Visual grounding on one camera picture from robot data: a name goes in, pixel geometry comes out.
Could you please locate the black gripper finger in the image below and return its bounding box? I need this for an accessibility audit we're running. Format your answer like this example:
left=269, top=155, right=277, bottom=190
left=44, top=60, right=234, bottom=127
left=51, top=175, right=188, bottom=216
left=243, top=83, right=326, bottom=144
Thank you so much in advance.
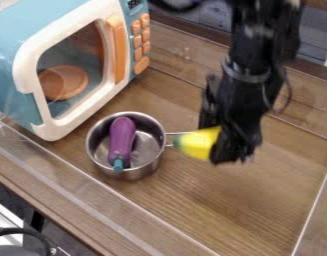
left=210, top=124, right=262, bottom=165
left=198, top=74, right=219, bottom=129

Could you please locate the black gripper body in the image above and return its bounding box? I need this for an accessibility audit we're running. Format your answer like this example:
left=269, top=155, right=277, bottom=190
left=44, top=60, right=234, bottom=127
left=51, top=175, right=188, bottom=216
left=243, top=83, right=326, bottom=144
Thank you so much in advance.
left=212, top=59, right=285, bottom=128

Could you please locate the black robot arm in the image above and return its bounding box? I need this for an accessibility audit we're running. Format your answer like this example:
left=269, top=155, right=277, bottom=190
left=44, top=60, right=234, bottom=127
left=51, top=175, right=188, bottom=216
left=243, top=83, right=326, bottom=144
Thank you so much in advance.
left=199, top=0, right=305, bottom=165

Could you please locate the silver pot with wire handle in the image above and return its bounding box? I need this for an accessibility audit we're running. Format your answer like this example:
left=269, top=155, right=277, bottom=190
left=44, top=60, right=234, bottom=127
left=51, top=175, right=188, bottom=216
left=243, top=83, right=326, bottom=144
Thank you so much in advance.
left=86, top=111, right=182, bottom=181

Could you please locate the yellow toy banana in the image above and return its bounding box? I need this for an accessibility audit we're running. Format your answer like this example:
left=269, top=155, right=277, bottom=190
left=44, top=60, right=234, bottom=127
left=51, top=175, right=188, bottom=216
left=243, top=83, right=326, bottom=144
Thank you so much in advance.
left=172, top=126, right=222, bottom=160

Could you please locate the orange microwave turntable plate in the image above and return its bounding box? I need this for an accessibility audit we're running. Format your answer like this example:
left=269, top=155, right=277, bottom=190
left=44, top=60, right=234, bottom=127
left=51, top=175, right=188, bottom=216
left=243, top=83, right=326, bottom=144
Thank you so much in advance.
left=39, top=65, right=88, bottom=100

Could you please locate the blue toy microwave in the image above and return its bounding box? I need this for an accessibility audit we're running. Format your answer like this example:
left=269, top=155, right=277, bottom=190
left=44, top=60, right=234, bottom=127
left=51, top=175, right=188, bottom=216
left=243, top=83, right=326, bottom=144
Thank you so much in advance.
left=0, top=0, right=151, bottom=141

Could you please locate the purple toy eggplant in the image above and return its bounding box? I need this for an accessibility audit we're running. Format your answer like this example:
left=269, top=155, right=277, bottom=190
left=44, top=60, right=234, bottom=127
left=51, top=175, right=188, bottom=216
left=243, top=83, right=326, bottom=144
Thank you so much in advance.
left=107, top=117, right=136, bottom=173

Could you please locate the black cable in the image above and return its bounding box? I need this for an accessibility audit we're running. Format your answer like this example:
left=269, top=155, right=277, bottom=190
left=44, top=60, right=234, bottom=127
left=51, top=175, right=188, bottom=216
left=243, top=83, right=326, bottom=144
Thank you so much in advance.
left=0, top=226, right=54, bottom=256

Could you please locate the black device with knob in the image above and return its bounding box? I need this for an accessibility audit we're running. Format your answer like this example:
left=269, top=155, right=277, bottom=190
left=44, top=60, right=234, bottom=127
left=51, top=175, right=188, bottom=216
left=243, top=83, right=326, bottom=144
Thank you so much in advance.
left=0, top=233, right=83, bottom=256

